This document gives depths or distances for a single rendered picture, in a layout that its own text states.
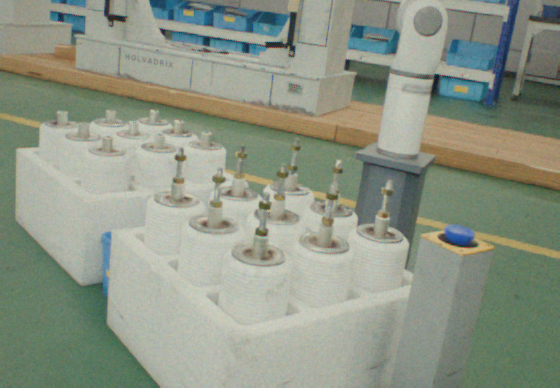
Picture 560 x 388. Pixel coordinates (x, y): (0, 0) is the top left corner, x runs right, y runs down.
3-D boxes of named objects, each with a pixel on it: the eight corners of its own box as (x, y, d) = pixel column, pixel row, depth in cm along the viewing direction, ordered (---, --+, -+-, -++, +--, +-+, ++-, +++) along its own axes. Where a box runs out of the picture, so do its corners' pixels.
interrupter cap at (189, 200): (190, 212, 99) (190, 208, 99) (145, 203, 100) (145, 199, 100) (206, 199, 106) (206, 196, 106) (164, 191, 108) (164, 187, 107)
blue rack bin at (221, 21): (234, 28, 650) (236, 7, 644) (267, 33, 637) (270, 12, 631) (210, 27, 605) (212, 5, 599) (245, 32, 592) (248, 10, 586)
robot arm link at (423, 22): (455, 1, 124) (438, 87, 129) (440, 0, 133) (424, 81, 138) (410, -6, 123) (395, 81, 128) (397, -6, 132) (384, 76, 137)
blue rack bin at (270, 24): (272, 33, 636) (275, 12, 630) (307, 39, 622) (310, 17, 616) (249, 33, 592) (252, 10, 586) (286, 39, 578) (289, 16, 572)
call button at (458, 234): (454, 236, 86) (457, 222, 85) (478, 247, 83) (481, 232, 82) (435, 240, 83) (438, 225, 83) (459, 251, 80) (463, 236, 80)
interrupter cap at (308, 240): (304, 232, 97) (305, 228, 97) (352, 243, 96) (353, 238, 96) (292, 248, 90) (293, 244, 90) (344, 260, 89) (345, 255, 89)
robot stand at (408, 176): (353, 260, 155) (374, 142, 146) (411, 277, 149) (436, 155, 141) (333, 281, 142) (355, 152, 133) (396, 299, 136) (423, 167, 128)
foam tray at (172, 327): (280, 287, 135) (291, 208, 130) (418, 383, 106) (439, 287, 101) (105, 324, 111) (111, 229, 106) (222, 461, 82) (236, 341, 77)
